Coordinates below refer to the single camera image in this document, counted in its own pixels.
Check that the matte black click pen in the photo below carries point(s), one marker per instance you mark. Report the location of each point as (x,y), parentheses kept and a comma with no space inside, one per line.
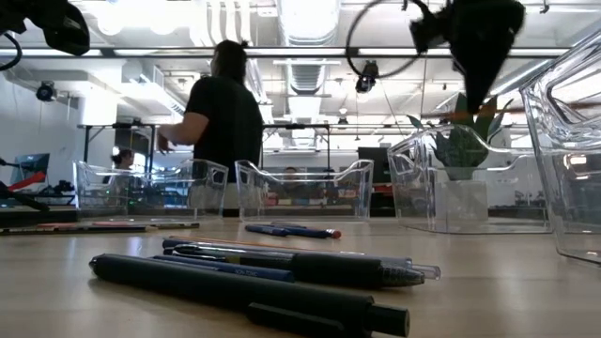
(211,286)

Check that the black horizontal frame bar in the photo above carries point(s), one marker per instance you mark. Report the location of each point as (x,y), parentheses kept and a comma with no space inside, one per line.
(105,52)

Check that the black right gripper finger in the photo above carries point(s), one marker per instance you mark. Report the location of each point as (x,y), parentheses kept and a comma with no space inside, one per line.
(474,80)

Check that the black mounted camera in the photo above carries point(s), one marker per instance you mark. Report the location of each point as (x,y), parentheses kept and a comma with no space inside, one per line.
(365,83)

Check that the black background table frame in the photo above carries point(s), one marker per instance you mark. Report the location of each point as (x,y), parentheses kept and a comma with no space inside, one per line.
(296,126)
(86,145)

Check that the black screen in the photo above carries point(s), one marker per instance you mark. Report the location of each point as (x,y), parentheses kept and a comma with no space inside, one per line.
(373,164)

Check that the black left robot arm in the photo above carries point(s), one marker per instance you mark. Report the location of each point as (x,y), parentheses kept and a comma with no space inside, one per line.
(11,14)

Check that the dark blue pencil silver print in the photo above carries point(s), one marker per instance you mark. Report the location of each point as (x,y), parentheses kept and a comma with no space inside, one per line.
(176,225)

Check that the clear barrel pen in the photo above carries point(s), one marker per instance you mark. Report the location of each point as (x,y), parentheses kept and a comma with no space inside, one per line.
(188,242)

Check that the green plant in white pot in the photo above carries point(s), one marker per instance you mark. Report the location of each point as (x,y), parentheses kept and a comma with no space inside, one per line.
(462,145)

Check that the person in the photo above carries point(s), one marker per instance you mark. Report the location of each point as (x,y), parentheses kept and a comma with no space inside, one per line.
(225,122)
(123,158)
(291,173)

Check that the red slanted bar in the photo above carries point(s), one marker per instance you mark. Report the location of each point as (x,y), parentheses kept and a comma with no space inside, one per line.
(28,180)

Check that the blue ballpoint pen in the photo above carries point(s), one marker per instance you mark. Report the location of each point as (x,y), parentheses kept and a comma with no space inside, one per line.
(310,232)
(267,230)

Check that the blue pen with lettering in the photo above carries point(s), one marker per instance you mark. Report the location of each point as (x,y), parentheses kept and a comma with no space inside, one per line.
(244,270)

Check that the blue computer monitor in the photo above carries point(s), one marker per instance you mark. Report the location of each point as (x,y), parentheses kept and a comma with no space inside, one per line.
(33,164)

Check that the grey pencil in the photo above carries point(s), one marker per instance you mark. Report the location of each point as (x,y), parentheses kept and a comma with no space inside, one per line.
(70,230)

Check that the clear plastic bin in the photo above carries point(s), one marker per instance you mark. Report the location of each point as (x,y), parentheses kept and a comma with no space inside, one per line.
(94,197)
(577,211)
(413,197)
(357,197)

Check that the black track spotlight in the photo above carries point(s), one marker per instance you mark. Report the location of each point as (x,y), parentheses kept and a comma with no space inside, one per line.
(45,92)

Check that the black gel pen rubber grip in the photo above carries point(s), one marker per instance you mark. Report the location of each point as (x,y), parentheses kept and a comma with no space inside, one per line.
(338,270)

